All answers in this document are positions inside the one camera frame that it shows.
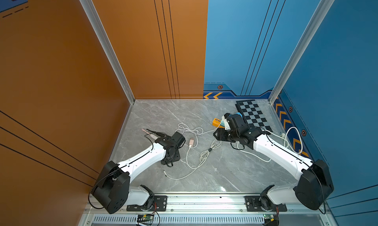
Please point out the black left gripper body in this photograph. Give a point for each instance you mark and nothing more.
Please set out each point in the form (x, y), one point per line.
(175, 157)

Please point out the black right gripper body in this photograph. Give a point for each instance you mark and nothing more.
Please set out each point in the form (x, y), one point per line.
(227, 135)

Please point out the pink USB charger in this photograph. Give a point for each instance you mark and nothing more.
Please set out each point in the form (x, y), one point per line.
(191, 142)

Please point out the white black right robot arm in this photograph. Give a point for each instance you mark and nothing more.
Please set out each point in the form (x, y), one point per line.
(313, 180)

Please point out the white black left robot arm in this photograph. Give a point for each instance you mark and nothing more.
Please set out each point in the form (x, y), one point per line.
(112, 188)

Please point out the orange power strip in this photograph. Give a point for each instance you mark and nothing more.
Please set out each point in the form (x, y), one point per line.
(218, 123)

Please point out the black grey chessboard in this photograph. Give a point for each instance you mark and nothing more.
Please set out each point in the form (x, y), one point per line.
(252, 114)

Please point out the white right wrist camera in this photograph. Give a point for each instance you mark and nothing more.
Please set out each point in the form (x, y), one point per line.
(227, 122)

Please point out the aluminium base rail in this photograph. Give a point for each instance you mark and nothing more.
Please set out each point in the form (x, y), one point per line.
(219, 209)

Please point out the aluminium corner post right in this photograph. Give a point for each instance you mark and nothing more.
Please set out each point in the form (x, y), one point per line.
(308, 34)

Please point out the aluminium corner post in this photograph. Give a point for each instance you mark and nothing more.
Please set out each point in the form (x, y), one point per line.
(308, 34)
(95, 21)

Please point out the aluminium corner post left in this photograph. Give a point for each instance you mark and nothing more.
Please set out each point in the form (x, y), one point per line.
(95, 21)

